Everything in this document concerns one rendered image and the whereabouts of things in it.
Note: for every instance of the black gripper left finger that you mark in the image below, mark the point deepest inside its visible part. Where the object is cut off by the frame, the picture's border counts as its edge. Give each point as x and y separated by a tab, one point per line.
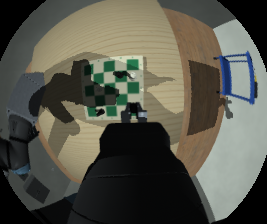
125	115

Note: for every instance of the green and white chessboard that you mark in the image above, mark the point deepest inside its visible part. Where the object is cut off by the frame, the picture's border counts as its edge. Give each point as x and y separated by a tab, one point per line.
115	92

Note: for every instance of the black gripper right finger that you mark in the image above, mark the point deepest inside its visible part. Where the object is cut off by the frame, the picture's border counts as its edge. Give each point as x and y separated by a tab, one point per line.
141	114

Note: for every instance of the white chess pawn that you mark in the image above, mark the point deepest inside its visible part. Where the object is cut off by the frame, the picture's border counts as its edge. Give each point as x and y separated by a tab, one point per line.
99	89

